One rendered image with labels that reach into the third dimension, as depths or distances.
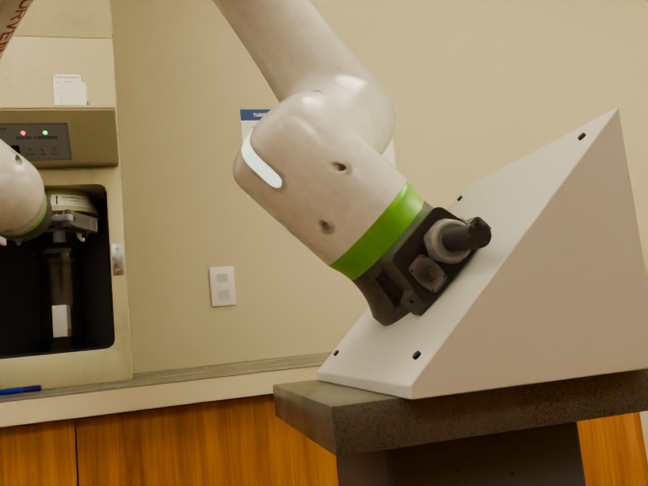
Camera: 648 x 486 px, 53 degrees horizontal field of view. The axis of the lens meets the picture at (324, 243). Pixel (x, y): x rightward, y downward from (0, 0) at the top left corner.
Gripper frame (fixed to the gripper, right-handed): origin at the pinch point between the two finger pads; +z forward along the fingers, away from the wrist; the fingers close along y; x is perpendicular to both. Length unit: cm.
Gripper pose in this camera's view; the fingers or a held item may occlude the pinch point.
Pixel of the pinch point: (42, 234)
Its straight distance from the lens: 131.5
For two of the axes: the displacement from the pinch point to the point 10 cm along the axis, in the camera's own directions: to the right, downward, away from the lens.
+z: -2.4, 1.6, 9.6
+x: 0.9, 9.9, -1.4
